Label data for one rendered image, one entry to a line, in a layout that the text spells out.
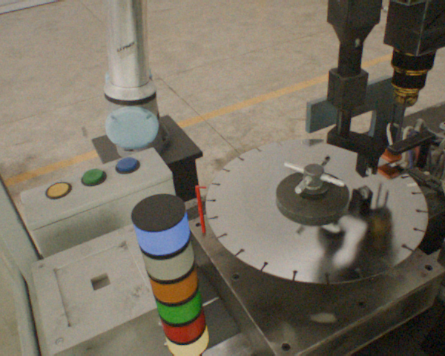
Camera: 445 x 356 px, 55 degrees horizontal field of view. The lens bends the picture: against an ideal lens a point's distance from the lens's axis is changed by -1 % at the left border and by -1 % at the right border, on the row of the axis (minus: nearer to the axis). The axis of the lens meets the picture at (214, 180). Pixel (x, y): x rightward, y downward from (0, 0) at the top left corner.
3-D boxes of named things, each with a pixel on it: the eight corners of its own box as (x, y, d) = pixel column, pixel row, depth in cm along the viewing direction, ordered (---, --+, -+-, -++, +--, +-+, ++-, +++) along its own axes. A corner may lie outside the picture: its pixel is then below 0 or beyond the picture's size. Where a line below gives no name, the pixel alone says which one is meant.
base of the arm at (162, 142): (110, 141, 124) (102, 110, 118) (159, 125, 129) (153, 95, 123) (126, 166, 113) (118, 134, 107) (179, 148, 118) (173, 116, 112)
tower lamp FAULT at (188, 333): (173, 351, 42) (167, 334, 41) (156, 317, 46) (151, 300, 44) (213, 331, 44) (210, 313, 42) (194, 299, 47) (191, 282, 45)
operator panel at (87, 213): (53, 280, 84) (26, 225, 75) (44, 245, 92) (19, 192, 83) (182, 228, 93) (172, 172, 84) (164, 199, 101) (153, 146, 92)
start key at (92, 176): (87, 191, 83) (84, 183, 82) (83, 180, 86) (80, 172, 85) (107, 184, 84) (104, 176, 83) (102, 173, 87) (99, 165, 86)
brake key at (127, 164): (122, 179, 85) (119, 170, 84) (116, 168, 88) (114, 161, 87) (141, 172, 86) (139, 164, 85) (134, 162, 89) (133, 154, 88)
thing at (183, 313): (167, 332, 40) (162, 314, 39) (151, 298, 44) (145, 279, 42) (210, 311, 42) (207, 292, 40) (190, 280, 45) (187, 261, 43)
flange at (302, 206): (271, 217, 63) (271, 205, 62) (280, 172, 72) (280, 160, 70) (348, 225, 61) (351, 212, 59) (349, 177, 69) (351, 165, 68)
